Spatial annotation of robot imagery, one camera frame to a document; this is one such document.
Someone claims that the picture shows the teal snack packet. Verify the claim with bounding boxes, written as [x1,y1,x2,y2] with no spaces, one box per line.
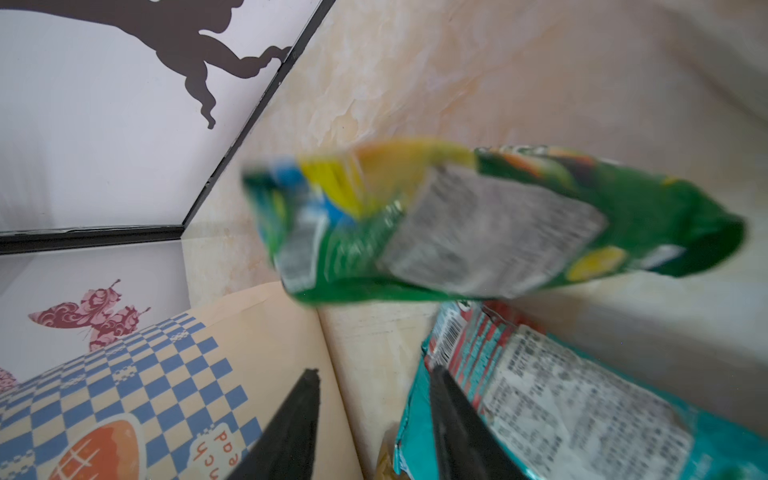
[394,301,767,479]

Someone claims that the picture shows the green snack packet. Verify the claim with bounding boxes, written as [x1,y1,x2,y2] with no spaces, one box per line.
[241,139,747,305]

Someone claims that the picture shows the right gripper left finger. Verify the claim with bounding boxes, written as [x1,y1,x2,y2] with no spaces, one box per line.
[228,369,320,480]

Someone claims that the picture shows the blue checkered paper bag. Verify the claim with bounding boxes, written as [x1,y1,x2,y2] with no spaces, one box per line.
[1,283,362,479]

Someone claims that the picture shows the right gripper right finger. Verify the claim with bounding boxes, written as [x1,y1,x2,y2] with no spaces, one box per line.
[429,366,526,480]

